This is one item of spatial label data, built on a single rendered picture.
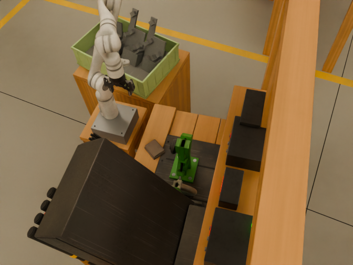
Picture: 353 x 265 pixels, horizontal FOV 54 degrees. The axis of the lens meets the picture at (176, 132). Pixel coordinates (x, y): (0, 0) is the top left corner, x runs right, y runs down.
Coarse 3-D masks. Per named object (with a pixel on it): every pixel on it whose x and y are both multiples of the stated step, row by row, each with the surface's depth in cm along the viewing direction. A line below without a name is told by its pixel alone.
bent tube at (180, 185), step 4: (176, 180) 152; (176, 184) 153; (180, 184) 149; (180, 188) 149; (184, 188) 152; (188, 188) 153; (192, 188) 155; (184, 192) 166; (188, 192) 155; (192, 192) 155; (196, 192) 158
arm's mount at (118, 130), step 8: (120, 104) 209; (120, 112) 206; (128, 112) 206; (136, 112) 208; (96, 120) 204; (104, 120) 204; (112, 120) 203; (120, 120) 203; (128, 120) 203; (136, 120) 212; (96, 128) 201; (104, 128) 201; (112, 128) 200; (120, 128) 200; (128, 128) 201; (104, 136) 205; (112, 136) 201; (120, 136) 198; (128, 136) 205
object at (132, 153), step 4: (144, 120) 222; (144, 124) 224; (140, 128) 223; (144, 128) 227; (140, 132) 225; (140, 136) 227; (136, 140) 220; (140, 140) 242; (136, 144) 222; (132, 148) 212; (132, 152) 214; (136, 152) 272; (132, 156) 216
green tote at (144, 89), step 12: (96, 24) 248; (84, 36) 241; (156, 36) 241; (72, 48) 236; (84, 48) 247; (168, 48) 243; (84, 60) 240; (168, 60) 233; (156, 72) 225; (168, 72) 240; (144, 84) 220; (156, 84) 233; (144, 96) 228
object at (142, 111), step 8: (128, 104) 221; (96, 112) 219; (144, 112) 217; (88, 120) 216; (88, 128) 212; (136, 128) 211; (80, 136) 210; (88, 136) 209; (136, 136) 212; (120, 144) 205; (128, 144) 205; (128, 152) 206
